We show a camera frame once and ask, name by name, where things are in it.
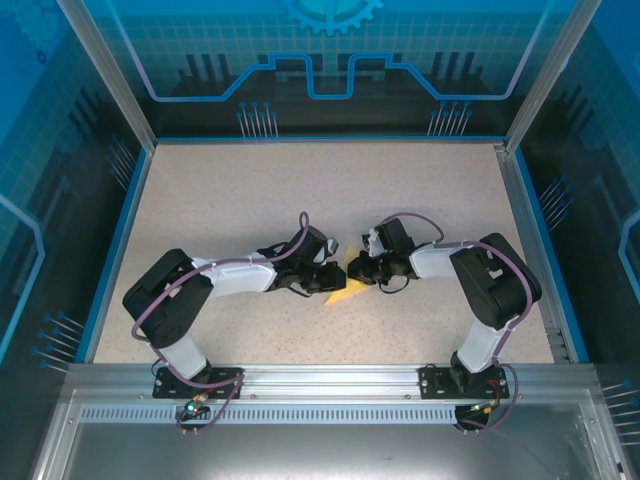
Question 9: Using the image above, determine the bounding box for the pale yellow paper sheet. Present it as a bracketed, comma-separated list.
[322, 244, 374, 308]

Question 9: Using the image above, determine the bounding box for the grey metal sheet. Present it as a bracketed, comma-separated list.
[27, 389, 629, 480]

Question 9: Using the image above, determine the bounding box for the aluminium base beam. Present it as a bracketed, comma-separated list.
[67, 363, 597, 402]

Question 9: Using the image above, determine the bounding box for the connector with green light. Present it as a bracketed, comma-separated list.
[465, 398, 505, 417]
[180, 393, 210, 417]

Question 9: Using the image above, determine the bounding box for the blue printed gear panel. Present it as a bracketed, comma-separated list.
[79, 0, 569, 139]

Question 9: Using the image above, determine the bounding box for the blue printed side panel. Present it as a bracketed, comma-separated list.
[0, 0, 152, 381]
[514, 0, 640, 480]

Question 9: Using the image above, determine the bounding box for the thin black right gripper cable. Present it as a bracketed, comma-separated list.
[377, 276, 410, 296]

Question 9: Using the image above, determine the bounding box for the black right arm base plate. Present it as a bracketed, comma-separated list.
[418, 364, 507, 400]

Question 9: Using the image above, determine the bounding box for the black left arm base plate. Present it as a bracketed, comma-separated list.
[152, 367, 245, 401]

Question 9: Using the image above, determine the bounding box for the slotted aluminium cable duct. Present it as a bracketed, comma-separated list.
[79, 406, 584, 425]

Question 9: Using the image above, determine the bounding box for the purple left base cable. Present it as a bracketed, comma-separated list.
[159, 374, 246, 437]

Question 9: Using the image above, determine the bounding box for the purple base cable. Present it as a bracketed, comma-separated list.
[159, 374, 246, 437]
[452, 359, 519, 437]

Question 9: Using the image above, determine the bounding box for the aluminium side rail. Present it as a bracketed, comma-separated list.
[493, 142, 572, 364]

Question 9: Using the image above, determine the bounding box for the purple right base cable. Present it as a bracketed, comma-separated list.
[452, 359, 519, 437]

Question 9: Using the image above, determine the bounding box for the aluminium frame post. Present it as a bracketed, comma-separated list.
[55, 0, 159, 149]
[503, 0, 587, 154]

